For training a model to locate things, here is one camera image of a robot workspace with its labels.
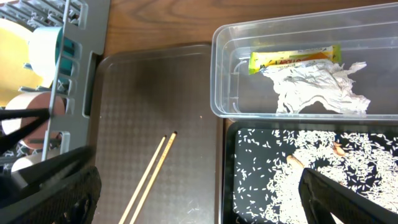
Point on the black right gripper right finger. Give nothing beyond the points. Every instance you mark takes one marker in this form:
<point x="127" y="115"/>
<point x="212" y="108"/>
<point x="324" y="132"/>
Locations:
<point x="322" y="199"/>

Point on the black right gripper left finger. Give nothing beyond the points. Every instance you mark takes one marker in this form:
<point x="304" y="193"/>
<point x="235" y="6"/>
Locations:
<point x="72" y="200"/>

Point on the pale green cup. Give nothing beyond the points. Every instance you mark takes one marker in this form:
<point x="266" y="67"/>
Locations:
<point x="33" y="159"/>

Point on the wooden chopstick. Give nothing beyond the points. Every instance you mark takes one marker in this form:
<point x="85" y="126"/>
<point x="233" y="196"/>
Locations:
<point x="153" y="177"/>
<point x="141" y="182"/>

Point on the pink white bowl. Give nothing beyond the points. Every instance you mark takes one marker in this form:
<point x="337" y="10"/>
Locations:
<point x="32" y="100"/>

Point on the white paper napkin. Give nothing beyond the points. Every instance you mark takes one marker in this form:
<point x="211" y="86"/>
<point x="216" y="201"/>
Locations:
<point x="303" y="84"/>

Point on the yellow round plate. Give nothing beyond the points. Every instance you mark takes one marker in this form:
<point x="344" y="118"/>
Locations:
<point x="14" y="54"/>

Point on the green snack wrapper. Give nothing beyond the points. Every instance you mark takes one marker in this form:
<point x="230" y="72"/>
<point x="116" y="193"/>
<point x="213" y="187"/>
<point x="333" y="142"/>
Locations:
<point x="260" y="60"/>

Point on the light blue bowl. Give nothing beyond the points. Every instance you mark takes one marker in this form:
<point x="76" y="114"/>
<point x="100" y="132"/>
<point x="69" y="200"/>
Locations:
<point x="44" y="47"/>

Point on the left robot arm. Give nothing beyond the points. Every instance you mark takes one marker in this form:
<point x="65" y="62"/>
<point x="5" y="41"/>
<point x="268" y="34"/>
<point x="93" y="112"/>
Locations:
<point x="28" y="181"/>

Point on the black waste tray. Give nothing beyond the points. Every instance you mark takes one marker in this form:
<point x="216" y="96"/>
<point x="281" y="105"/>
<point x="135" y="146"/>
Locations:
<point x="264" y="174"/>

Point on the clear plastic waste bin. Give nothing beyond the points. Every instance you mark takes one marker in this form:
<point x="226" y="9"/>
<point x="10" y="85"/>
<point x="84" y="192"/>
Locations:
<point x="365" y="34"/>

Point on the spilled rice pile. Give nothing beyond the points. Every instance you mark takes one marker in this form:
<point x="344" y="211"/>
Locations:
<point x="342" y="165"/>

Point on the brown serving tray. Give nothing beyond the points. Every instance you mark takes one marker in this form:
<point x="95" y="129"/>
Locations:
<point x="140" y="99"/>

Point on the grey plastic dish rack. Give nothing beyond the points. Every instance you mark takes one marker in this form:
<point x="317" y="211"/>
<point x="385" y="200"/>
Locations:
<point x="84" y="26"/>

